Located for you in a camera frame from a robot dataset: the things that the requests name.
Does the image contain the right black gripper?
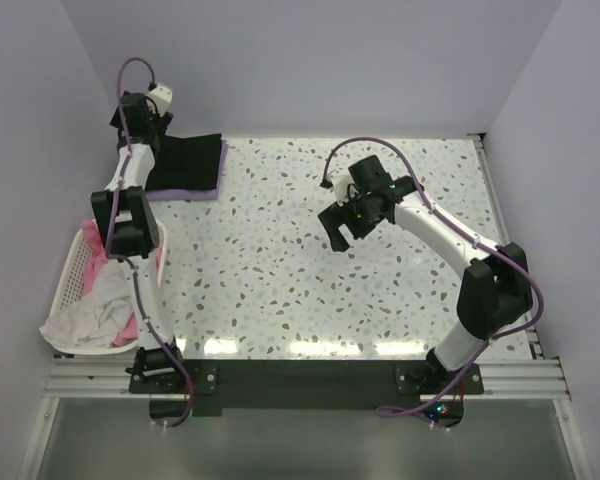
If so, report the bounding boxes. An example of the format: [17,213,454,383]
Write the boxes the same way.
[319,189,384,252]

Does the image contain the black t shirt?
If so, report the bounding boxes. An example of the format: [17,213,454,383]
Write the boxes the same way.
[145,133,224,192]

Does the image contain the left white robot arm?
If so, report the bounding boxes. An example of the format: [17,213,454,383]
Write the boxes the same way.
[91,92,187,392]

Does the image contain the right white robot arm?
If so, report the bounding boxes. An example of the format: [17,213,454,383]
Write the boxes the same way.
[318,155,533,393]

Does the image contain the folded purple t shirt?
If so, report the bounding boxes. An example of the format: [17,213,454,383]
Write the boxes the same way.
[145,140,227,201]

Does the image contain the pink t shirt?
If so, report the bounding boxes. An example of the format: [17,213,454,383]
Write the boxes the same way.
[81,220,138,347]

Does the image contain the white laundry basket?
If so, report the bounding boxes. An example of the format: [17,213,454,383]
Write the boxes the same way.
[49,229,138,356]

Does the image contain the white t shirt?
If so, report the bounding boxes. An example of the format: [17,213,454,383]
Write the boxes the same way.
[39,261,138,353]

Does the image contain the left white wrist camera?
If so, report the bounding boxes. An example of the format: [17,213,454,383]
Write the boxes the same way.
[147,83,173,116]

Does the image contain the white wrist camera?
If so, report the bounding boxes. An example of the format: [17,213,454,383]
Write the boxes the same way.
[320,172,354,203]
[147,83,173,116]

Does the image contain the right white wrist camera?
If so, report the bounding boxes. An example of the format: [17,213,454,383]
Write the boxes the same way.
[320,172,354,203]

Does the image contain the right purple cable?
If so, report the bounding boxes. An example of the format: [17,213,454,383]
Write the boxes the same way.
[320,135,546,421]

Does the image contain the purple cable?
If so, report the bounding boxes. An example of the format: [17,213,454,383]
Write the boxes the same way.
[104,58,199,429]
[320,135,546,421]

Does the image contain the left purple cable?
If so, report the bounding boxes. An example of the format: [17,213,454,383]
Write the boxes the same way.
[104,58,199,429]

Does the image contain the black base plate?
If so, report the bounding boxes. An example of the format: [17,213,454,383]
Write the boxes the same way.
[127,358,485,420]

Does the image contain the aluminium frame rail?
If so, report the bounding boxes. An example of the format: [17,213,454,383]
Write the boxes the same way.
[43,358,571,400]

